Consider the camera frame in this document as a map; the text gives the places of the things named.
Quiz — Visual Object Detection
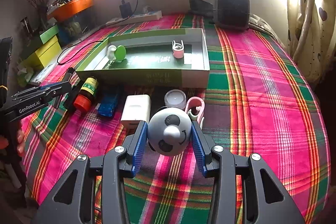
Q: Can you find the black battery charger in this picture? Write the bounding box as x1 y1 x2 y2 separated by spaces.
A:
52 67 77 110

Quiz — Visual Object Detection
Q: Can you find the red cap medicine bottle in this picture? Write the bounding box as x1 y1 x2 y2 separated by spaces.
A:
73 77 98 113

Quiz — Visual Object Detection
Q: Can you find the white green thread spool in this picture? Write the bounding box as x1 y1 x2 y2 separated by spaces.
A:
106 44 126 62

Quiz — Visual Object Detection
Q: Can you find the white power adapter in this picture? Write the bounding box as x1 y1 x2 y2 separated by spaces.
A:
120 94 151 129

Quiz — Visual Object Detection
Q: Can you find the grey panda face ball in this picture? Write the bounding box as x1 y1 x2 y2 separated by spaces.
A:
147 107 192 156

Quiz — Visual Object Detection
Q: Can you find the small white round jar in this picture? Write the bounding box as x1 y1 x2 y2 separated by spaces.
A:
164 89 186 110

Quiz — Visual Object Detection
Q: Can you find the pink cable winder clip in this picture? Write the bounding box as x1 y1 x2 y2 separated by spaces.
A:
171 40 185 59

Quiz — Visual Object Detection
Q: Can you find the left hand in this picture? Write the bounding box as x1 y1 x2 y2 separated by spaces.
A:
0 127 25 156

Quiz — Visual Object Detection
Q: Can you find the yellow box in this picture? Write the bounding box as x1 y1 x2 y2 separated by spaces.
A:
22 35 62 71

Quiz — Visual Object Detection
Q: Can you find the green box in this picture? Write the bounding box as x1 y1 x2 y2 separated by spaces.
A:
20 24 59 59

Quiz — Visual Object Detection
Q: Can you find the blue usb device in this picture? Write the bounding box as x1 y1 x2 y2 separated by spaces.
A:
97 93 120 118

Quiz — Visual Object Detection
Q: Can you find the orange tray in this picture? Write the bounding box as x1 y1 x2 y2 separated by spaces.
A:
47 0 93 22

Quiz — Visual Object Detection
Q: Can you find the black plug adapter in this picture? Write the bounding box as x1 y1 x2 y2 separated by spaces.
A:
119 2 133 19

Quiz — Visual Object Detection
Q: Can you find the white power strip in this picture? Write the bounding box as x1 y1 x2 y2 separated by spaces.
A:
105 11 162 26

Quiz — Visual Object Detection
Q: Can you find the green white cardboard tray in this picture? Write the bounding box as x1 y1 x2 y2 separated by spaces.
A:
76 28 210 89

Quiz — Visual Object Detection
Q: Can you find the grey black space heater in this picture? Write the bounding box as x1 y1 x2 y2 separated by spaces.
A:
213 0 251 31

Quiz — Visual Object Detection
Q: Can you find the patterned curtain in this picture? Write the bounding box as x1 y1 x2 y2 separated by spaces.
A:
287 0 335 86

